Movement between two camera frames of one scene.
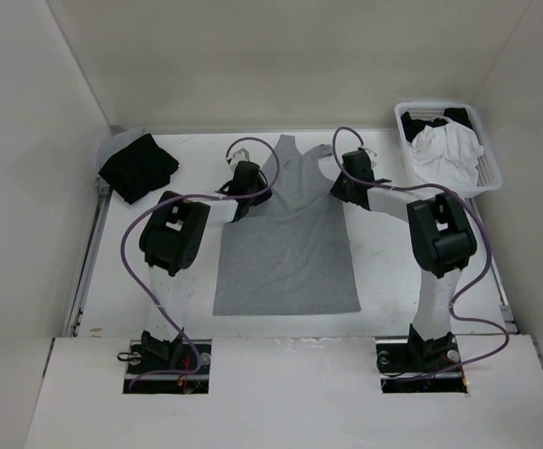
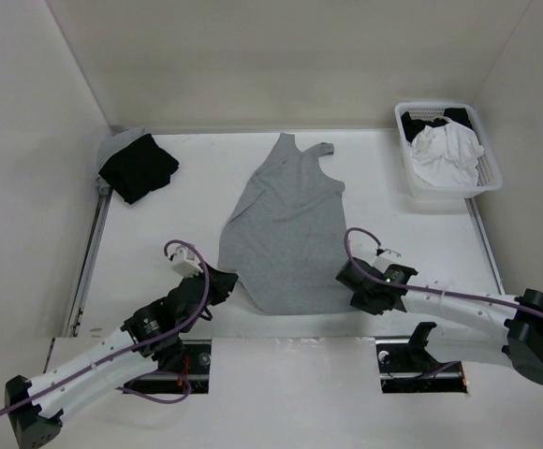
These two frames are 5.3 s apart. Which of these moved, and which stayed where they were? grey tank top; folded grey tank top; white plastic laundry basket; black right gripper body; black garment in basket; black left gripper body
Moved: black left gripper body; black right gripper body
Stayed: white plastic laundry basket; folded grey tank top; grey tank top; black garment in basket
